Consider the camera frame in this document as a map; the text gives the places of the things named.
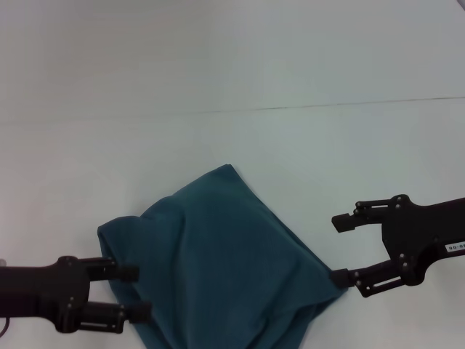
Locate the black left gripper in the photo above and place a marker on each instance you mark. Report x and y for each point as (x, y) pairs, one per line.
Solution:
(40, 291)

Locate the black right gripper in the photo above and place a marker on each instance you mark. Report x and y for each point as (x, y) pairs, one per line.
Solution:
(421, 232)

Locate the blue shirt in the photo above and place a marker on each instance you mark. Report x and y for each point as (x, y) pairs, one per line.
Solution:
(218, 254)

